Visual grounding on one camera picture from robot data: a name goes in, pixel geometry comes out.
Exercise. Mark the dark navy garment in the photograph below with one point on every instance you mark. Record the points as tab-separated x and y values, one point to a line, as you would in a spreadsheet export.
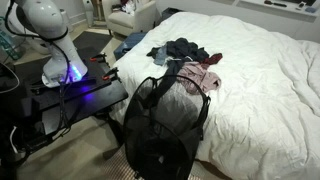
182	48

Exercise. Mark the grey sock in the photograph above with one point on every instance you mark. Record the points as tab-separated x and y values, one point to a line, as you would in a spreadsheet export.
161	56

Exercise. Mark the maroon garment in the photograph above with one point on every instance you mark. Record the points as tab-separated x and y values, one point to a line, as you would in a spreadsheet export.
214	59

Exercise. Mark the blue storage box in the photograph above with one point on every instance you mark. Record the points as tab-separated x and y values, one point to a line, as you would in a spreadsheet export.
132	40

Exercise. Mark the black mesh laundry bag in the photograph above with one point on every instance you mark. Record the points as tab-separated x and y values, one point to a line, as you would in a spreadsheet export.
163	127

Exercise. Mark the orange-handled clamp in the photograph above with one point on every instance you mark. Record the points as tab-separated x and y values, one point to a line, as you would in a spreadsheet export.
99	58
112	74

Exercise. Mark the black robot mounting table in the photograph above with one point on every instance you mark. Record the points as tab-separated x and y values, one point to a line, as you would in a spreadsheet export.
29	113

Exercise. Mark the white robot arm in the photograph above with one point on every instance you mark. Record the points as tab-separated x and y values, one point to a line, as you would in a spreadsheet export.
65	65

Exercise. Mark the pink garment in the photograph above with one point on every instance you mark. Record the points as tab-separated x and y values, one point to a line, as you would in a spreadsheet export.
194	73

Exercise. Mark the black remote on sill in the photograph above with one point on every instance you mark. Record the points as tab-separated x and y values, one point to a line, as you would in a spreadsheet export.
274	3

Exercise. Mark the white duvet bed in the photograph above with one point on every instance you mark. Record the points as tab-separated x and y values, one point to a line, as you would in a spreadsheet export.
263	121

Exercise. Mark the black sock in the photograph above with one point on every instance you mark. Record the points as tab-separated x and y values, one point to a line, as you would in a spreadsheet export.
153	52

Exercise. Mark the cream armchair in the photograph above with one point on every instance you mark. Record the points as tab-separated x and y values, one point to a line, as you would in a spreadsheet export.
142	20

